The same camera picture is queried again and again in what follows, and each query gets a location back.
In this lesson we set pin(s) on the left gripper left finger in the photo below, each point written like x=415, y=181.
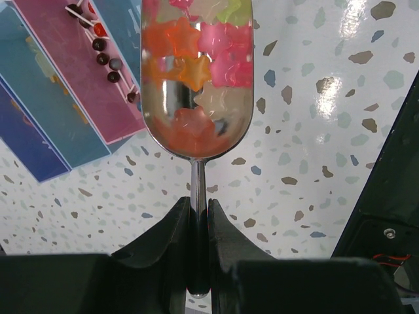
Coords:
x=145, y=276

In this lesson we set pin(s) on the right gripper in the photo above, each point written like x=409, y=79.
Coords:
x=383, y=226

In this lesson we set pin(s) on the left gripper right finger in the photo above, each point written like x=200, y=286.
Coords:
x=246, y=279

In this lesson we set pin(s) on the four-compartment candy tray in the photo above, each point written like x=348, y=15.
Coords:
x=52, y=134

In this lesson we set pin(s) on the metal candy scoop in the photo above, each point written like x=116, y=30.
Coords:
x=196, y=81

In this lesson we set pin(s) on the lollipops pile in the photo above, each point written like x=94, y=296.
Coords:
x=105, y=49

